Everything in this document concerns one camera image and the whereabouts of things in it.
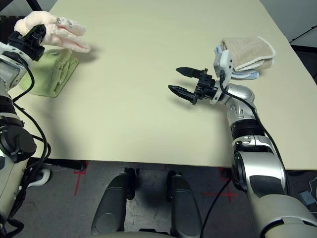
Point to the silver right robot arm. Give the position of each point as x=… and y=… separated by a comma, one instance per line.
x=260, y=168

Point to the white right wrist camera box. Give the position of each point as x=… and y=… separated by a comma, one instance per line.
x=224, y=64

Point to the green folded towel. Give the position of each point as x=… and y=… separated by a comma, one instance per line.
x=52, y=77

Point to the black table foot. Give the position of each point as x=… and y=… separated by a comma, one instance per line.
x=226, y=172

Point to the dark grey robot leg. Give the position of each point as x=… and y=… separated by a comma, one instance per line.
x=184, y=205
x=111, y=205

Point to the red floor tape cross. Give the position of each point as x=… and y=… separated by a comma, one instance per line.
x=229, y=194
x=78, y=178

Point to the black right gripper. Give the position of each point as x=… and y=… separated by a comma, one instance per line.
x=206, y=88

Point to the dark grey robot right leg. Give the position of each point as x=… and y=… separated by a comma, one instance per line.
x=184, y=205

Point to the dark grey robot left leg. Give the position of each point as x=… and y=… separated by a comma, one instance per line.
x=111, y=205

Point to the wooden side table black frame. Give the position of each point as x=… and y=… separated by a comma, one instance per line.
x=35, y=4

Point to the black tripod bar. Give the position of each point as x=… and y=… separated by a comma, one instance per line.
x=303, y=33

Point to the pink fluffy towel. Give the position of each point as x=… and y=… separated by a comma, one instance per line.
x=67, y=37

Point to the beige folded towel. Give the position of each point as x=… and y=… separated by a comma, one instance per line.
x=247, y=52

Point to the light blue folded towel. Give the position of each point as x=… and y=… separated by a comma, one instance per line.
x=244, y=75

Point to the blue grey floor box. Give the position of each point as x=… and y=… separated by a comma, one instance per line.
x=307, y=197

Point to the grey robot torso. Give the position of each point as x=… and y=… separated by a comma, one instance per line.
x=131, y=234

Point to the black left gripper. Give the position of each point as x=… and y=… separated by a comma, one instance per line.
x=27, y=45

